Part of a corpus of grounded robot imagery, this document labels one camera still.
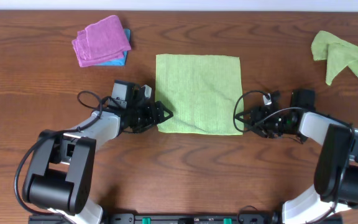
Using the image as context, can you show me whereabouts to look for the light green cloth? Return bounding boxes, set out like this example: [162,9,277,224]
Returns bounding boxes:
[155,54,244,136]

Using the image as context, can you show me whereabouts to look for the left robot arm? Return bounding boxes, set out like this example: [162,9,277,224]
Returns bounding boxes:
[14,101,173,223]

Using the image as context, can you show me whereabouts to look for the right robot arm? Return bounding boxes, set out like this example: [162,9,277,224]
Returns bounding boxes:
[232,89,358,224]

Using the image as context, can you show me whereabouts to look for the folded blue cloth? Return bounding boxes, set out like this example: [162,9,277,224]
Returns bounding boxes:
[98,29,131,67]

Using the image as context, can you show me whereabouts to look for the folded purple cloth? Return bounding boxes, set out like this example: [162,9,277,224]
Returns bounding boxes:
[71,15,131,67]

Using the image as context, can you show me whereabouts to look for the crumpled green cloth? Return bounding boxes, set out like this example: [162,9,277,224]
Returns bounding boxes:
[311,30,358,86]

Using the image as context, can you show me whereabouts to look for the right black cable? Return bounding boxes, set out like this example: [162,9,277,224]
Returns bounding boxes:
[232,90,356,224]

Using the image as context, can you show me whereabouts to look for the black cable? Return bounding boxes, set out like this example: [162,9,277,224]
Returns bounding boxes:
[232,90,356,224]
[13,90,111,224]

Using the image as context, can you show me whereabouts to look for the left black cable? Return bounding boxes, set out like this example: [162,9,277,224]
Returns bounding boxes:
[13,90,111,224]

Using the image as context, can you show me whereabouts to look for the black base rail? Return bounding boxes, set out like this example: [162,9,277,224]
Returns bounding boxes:
[28,210,344,224]

